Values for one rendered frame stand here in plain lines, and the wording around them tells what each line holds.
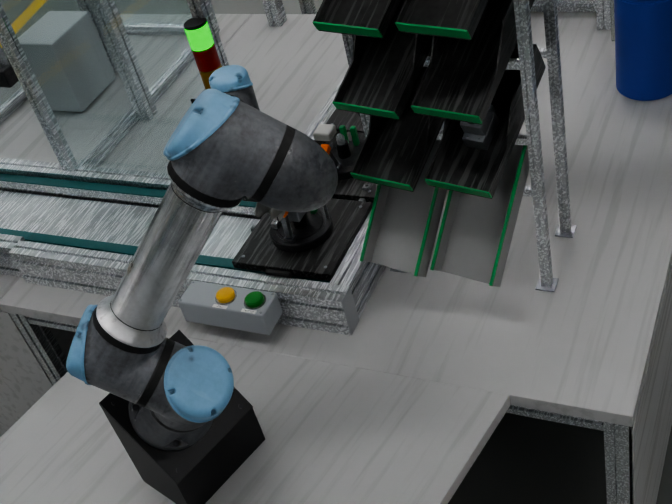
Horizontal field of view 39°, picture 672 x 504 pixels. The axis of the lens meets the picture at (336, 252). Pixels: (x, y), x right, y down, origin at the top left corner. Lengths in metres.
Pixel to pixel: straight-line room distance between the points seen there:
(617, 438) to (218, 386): 0.76
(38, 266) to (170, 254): 1.02
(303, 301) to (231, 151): 0.73
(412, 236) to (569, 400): 0.44
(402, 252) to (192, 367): 0.57
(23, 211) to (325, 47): 1.04
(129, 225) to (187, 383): 0.94
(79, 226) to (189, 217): 1.13
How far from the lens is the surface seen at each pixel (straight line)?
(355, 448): 1.79
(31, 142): 3.03
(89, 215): 2.49
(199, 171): 1.30
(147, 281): 1.42
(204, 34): 2.02
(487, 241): 1.84
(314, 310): 1.96
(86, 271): 2.28
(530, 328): 1.92
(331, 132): 2.35
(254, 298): 1.96
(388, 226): 1.92
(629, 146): 2.36
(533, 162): 1.80
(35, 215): 2.58
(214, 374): 1.52
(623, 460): 1.90
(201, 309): 2.02
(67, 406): 2.09
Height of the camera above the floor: 2.25
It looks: 40 degrees down
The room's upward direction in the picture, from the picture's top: 16 degrees counter-clockwise
